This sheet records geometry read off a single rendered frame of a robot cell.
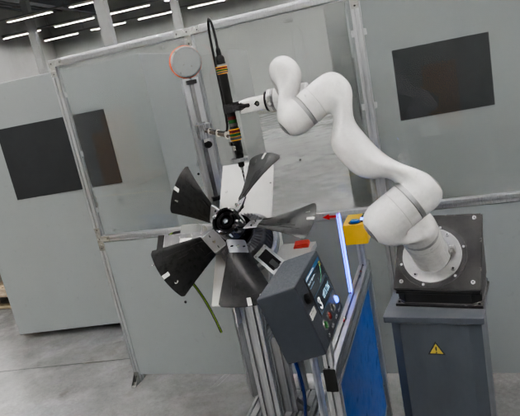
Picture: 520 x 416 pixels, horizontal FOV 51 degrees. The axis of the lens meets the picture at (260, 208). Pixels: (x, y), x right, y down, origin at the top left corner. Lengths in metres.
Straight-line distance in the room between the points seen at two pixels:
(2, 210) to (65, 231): 0.53
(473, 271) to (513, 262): 1.08
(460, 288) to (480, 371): 0.27
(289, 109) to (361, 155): 0.24
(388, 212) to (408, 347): 0.56
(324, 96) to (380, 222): 0.39
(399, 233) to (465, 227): 0.43
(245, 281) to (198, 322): 1.29
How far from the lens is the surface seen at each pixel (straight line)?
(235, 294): 2.11
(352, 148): 1.55
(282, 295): 1.35
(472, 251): 1.89
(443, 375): 1.94
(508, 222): 2.86
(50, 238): 4.62
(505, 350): 3.14
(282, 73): 1.65
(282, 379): 2.90
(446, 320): 1.83
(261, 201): 2.51
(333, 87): 1.59
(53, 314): 4.88
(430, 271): 1.87
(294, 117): 1.58
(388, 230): 1.53
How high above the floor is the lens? 1.76
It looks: 14 degrees down
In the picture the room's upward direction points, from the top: 11 degrees counter-clockwise
